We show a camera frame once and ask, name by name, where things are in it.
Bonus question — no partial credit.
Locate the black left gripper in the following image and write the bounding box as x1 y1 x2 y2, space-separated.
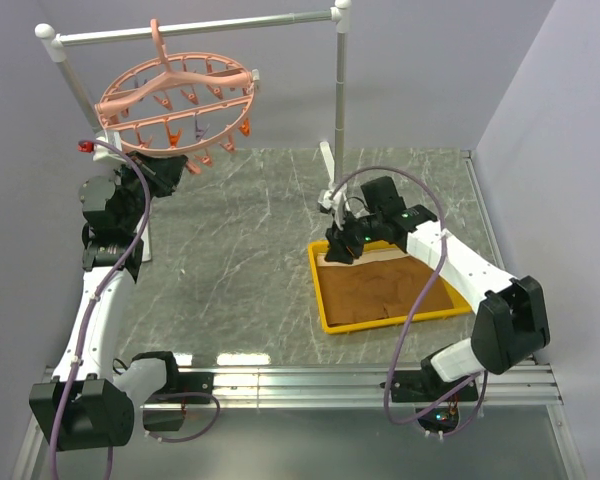
113 149 186 232

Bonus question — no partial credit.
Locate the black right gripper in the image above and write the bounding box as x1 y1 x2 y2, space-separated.
324 209 384 266

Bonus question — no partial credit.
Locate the brown underwear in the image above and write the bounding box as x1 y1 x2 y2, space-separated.
315 247 456 327

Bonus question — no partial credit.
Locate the pink round clip hanger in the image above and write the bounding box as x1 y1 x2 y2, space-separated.
94 19 258 159

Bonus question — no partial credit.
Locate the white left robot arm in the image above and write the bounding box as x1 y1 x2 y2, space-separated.
29 152 212 451

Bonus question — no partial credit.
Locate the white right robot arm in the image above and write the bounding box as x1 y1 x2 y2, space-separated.
319 176 550 400

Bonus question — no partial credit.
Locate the pink clothes peg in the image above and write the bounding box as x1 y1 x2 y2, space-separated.
185 153 213 175

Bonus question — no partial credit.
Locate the purple clothes peg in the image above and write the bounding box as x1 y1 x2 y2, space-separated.
194 119 209 142

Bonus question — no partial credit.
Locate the orange rim clothes peg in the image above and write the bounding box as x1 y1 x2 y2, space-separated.
238 118 251 137

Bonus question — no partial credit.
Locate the yellow plastic tray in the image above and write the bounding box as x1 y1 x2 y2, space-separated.
307 238 474 335

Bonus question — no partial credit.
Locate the white metal drying rack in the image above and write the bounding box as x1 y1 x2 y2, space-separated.
33 0 360 263

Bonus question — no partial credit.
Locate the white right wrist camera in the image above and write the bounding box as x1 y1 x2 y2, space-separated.
318 182 347 230

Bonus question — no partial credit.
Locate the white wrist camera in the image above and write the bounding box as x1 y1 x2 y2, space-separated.
318 182 347 230
77 130 125 168

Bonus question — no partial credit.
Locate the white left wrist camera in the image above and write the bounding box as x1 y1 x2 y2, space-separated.
77 130 125 168

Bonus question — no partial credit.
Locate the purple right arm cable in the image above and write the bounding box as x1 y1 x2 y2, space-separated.
327 165 489 442

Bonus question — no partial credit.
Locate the aluminium rail frame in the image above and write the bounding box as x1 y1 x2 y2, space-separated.
9 149 589 480

